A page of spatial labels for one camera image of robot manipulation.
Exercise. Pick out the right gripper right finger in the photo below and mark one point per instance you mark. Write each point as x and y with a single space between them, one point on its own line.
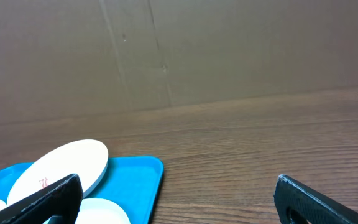
297 203

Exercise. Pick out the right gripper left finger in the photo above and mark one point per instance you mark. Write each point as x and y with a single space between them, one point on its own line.
58 203

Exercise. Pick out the white plate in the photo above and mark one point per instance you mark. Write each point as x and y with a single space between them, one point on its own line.
87 158

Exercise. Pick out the blue plastic tray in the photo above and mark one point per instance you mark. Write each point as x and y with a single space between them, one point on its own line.
131 182

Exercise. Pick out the light blue plate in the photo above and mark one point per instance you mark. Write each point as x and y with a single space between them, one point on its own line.
101 211

